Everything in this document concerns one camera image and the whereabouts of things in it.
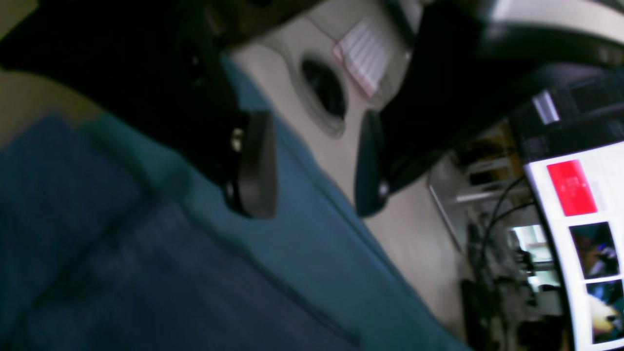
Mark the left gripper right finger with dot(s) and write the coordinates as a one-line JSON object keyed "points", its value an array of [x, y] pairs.
{"points": [[472, 63]]}

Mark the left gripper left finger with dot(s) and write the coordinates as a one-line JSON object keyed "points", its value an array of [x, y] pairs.
{"points": [[154, 64]]}

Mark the blue-grey heathered T-shirt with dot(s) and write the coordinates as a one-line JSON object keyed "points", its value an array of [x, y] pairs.
{"points": [[92, 262]]}

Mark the computer monitor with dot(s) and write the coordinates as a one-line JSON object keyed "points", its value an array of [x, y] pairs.
{"points": [[570, 141]]}

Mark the teal table cloth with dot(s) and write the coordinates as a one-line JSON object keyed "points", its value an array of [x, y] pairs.
{"points": [[316, 244]]}

